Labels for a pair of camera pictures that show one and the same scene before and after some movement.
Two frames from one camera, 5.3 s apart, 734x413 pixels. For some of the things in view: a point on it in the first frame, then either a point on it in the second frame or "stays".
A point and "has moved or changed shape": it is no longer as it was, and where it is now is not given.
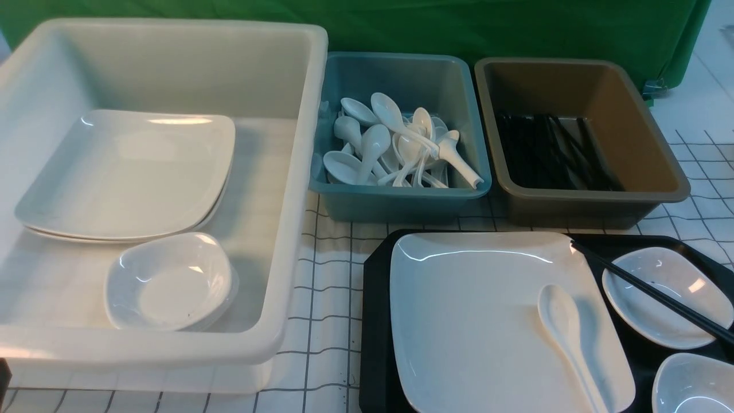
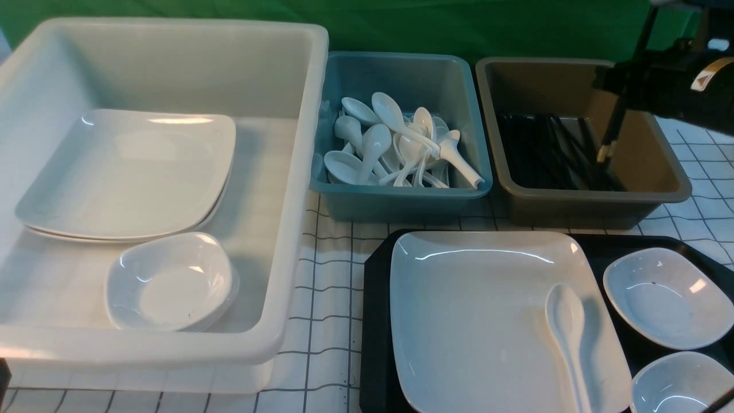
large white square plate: (467, 333) stays
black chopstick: (655, 293) → (604, 154)
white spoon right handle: (446, 144) stays
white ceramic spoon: (559, 311) has moved or changed shape
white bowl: (687, 382) has moved or changed shape
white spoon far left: (348, 127) stays
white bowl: (681, 277) stays
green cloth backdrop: (662, 40) stays
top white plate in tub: (143, 175) stays
